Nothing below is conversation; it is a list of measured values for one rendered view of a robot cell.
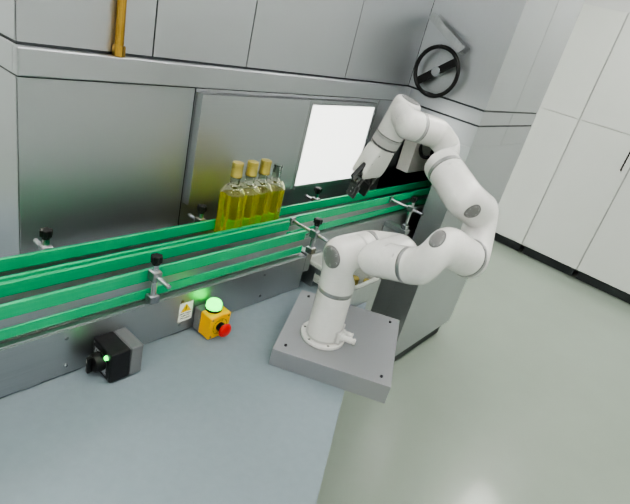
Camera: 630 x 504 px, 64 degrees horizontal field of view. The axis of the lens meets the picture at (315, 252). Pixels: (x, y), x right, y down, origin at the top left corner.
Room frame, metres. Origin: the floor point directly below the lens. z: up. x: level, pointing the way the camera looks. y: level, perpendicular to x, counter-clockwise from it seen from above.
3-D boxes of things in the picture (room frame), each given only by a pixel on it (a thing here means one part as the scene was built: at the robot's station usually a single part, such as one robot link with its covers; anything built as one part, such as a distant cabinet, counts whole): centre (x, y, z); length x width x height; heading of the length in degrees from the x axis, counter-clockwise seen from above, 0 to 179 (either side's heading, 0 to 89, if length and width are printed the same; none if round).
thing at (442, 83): (2.28, -0.31, 1.49); 0.21 x 0.05 x 0.21; 56
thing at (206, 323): (1.13, 0.22, 0.79); 0.07 x 0.07 x 0.07; 56
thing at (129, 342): (0.90, 0.38, 0.79); 0.08 x 0.08 x 0.08; 56
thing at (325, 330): (1.16, -0.09, 0.89); 0.16 x 0.13 x 0.15; 80
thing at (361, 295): (1.58, -0.09, 0.79); 0.27 x 0.17 x 0.08; 56
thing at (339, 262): (1.17, -0.08, 1.04); 0.13 x 0.10 x 0.16; 138
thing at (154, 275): (1.01, 0.34, 0.94); 0.07 x 0.04 x 0.13; 56
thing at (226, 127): (1.79, 0.17, 1.15); 0.90 x 0.03 x 0.34; 146
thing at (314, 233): (1.53, 0.04, 0.95); 0.17 x 0.03 x 0.12; 56
